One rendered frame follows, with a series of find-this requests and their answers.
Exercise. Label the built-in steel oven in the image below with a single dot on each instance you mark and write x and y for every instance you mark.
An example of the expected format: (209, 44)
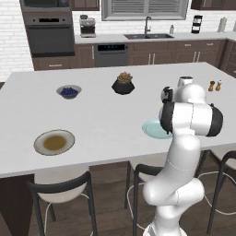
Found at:
(49, 38)

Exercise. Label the steel microwave oven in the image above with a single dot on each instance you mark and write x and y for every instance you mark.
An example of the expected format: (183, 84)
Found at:
(43, 3)

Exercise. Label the brown pepper shaker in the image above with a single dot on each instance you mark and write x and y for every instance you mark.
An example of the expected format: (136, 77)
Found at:
(211, 86)

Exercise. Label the grey bowl with blue inside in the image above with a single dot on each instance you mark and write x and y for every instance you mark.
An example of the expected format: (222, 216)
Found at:
(69, 91)

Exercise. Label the black stool with white seat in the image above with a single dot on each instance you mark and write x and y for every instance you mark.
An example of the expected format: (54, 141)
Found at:
(61, 187)
(147, 170)
(226, 159)

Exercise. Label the white paper towel roll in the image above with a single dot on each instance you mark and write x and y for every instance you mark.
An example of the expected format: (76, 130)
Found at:
(222, 25)

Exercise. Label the brown salt shaker white top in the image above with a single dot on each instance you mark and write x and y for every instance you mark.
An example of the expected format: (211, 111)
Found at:
(218, 86)

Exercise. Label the potted succulent in black pot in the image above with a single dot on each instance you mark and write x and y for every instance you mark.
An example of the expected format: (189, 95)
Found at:
(123, 86)

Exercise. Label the window with grey blinds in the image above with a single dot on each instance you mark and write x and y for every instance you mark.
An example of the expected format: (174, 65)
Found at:
(144, 9)

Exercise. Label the steel dishwasher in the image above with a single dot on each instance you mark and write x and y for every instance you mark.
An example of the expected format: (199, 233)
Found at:
(111, 56)

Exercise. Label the brown base cupboard run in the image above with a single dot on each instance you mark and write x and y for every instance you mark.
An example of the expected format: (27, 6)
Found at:
(172, 52)

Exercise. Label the teal plate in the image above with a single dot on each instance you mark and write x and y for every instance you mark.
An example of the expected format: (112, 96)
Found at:
(151, 128)

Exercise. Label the black and white rack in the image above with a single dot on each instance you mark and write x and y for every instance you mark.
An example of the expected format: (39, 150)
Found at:
(197, 24)

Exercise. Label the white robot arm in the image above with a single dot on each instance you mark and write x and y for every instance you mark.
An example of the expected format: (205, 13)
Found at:
(181, 159)

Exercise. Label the grey plate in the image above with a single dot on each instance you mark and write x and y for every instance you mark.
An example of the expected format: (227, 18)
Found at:
(39, 144)

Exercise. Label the silver coffee machine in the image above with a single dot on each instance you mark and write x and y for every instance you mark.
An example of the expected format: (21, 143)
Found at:
(88, 27)

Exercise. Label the brown wall cupboard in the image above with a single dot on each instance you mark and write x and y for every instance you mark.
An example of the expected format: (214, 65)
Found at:
(213, 3)
(85, 4)

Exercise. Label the dark sink basin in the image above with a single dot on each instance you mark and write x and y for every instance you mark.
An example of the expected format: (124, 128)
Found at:
(149, 36)

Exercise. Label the grey soap bottle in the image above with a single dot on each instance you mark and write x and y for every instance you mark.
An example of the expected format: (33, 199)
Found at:
(171, 29)

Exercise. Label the dark sink tap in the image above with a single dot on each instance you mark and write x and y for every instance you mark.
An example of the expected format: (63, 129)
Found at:
(147, 26)

